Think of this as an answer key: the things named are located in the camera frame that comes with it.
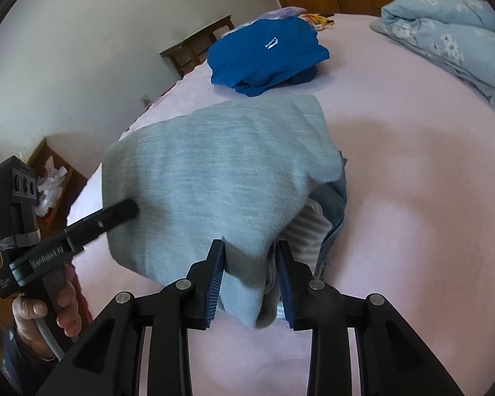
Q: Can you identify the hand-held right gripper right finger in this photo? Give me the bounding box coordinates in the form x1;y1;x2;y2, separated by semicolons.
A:
276;241;465;396

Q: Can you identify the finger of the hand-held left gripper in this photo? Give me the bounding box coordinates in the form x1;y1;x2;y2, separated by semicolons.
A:
65;198;140;255

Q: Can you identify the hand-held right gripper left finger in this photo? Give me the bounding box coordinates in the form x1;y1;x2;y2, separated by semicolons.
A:
37;238;226;396

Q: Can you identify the grey sweater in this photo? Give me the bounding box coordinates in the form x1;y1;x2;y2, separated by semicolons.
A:
101;94;349;331

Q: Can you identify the person's left forearm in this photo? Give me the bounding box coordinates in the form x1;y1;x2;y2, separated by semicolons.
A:
0;326;62;396

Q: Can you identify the person's left hand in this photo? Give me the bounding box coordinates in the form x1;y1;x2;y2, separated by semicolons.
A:
12;264;83;360

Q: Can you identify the wooden crate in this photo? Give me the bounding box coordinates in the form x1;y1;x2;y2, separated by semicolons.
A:
27;137;89;234

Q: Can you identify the light blue striped shirt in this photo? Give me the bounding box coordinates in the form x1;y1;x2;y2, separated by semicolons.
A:
268;198;334;322

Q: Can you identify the white plastic bag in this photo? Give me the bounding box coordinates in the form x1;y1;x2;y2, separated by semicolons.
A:
35;164;69;217

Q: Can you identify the pink bed sheet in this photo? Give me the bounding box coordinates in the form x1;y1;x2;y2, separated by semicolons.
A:
66;12;495;396

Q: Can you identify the dark wooden stool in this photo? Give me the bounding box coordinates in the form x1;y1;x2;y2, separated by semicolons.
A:
159;15;235;79

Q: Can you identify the dark blue garment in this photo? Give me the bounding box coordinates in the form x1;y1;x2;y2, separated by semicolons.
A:
272;66;317;88

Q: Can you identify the blue t-shirt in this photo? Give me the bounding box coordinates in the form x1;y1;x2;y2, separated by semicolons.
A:
206;17;331;97

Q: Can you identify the purple cloth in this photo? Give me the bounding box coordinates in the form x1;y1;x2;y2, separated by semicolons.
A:
256;6;308;21

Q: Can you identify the yellow and red cloth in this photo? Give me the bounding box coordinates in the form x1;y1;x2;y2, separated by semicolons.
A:
299;12;336;33

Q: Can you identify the light blue floral quilt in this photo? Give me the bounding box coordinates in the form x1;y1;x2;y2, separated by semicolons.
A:
369;0;495;116

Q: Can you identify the grey cable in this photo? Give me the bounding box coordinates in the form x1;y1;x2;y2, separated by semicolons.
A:
35;317;67;360

